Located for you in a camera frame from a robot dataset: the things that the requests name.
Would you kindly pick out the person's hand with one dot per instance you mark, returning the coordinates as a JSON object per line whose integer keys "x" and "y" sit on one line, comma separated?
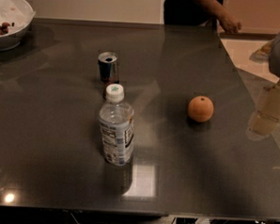
{"x": 230, "y": 23}

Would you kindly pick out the person's forearm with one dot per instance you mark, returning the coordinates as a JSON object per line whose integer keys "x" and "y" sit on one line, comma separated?
{"x": 213, "y": 7}

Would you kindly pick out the clear plastic water bottle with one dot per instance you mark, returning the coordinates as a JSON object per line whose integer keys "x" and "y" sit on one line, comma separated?
{"x": 116, "y": 124}

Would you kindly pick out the person's dark torso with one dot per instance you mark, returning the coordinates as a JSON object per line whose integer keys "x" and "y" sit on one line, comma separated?
{"x": 181, "y": 12}

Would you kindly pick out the silver drink can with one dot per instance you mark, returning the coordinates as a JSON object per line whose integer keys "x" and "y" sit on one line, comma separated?
{"x": 108, "y": 63}

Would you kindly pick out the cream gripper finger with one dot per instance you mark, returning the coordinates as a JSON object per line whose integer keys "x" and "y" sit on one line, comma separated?
{"x": 261, "y": 125}
{"x": 268, "y": 104}

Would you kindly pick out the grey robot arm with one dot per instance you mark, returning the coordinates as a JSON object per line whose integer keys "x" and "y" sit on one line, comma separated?
{"x": 274, "y": 58}

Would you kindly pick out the white bowl with snacks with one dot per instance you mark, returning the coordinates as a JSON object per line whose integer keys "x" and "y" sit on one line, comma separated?
{"x": 18, "y": 15}

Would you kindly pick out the orange fruit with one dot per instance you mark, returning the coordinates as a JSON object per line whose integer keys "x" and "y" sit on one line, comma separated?
{"x": 200, "y": 109}

